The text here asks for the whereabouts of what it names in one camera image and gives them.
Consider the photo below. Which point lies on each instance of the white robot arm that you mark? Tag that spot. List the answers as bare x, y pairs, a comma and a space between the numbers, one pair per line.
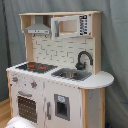
19, 122

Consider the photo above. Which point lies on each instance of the red stove knob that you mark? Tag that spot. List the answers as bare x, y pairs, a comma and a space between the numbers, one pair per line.
14, 79
33, 84

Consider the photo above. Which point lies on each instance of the white toy microwave door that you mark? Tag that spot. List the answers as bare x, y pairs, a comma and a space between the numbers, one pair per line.
71, 26

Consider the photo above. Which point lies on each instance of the black toy faucet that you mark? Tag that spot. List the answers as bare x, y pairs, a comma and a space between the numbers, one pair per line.
85, 61

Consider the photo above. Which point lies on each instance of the grey range hood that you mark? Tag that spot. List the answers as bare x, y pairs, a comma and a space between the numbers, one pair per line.
38, 27

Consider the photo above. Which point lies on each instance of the grey toy sink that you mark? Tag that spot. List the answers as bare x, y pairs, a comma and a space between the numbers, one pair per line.
72, 74

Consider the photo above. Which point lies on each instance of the black toy stovetop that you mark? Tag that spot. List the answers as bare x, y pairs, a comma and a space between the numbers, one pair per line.
36, 67

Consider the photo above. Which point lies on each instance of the wooden toy kitchen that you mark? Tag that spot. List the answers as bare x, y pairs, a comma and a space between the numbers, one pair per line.
63, 53

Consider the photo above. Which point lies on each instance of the left red stove knob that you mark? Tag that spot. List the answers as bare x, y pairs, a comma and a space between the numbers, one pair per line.
14, 79

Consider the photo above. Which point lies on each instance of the white toy oven door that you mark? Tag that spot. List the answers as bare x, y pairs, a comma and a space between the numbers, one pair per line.
28, 104

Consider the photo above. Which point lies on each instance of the right red stove knob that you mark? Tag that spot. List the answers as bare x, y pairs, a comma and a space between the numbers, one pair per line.
33, 84

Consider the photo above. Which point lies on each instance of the white cabinet door with dispenser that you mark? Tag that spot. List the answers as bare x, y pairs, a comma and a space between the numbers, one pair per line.
63, 106

